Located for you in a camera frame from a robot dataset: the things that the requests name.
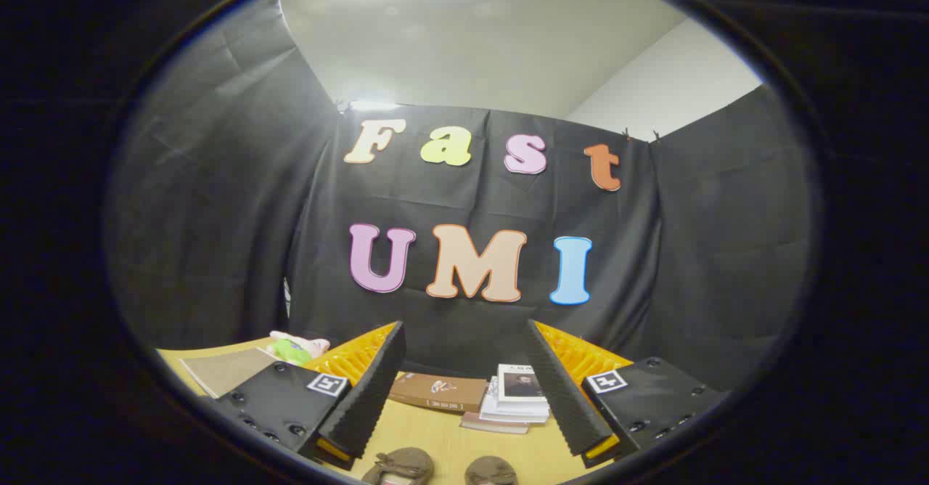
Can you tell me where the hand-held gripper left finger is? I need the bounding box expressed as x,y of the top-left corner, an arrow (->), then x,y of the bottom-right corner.
216,320 -> 407,471

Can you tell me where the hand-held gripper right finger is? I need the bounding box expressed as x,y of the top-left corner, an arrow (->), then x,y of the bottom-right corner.
524,318 -> 729,469

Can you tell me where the brown fuzzy shoe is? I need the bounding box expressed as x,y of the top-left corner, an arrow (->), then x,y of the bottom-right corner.
464,456 -> 518,485
361,447 -> 435,485

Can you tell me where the cream fabric storage box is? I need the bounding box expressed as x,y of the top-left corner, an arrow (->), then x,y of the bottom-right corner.
180,347 -> 280,399

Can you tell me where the plain white book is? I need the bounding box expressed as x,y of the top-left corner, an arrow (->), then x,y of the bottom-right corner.
479,376 -> 551,424

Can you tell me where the brown book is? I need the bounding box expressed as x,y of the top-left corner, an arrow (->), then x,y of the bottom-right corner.
388,371 -> 488,413

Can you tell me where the pale pink book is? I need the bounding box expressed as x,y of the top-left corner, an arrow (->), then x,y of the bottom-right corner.
459,411 -> 531,435

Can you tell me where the pink and green plush toy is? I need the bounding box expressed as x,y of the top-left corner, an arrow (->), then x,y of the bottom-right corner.
267,330 -> 331,366

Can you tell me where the black backdrop cloth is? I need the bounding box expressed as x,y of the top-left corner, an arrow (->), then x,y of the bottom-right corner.
105,0 -> 814,391

